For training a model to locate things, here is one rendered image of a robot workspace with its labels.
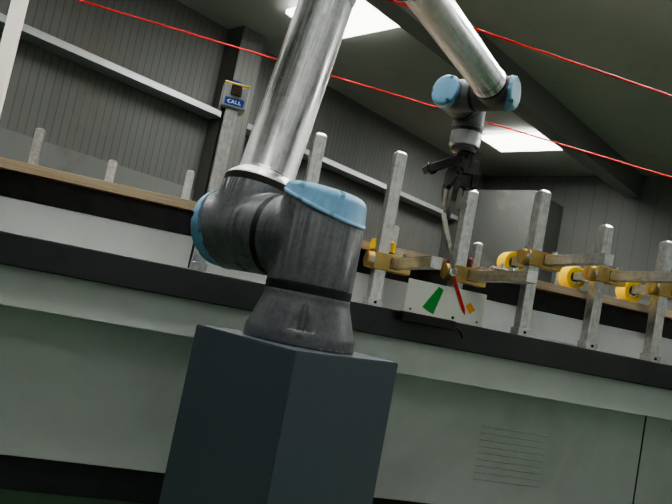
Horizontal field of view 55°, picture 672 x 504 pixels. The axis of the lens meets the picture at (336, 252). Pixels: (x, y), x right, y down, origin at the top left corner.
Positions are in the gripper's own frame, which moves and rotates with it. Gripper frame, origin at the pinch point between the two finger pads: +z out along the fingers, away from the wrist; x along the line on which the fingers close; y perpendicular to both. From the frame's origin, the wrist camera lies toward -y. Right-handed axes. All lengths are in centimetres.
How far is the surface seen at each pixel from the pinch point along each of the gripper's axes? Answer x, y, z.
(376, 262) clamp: 5.3, -16.3, 17.6
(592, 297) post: 7, 59, 14
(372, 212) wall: 658, 191, -103
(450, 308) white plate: 5.5, 9.3, 26.5
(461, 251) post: 6.2, 10.0, 9.0
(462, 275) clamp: 5.4, 11.3, 16.1
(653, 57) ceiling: 289, 299, -232
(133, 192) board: 23, -87, 11
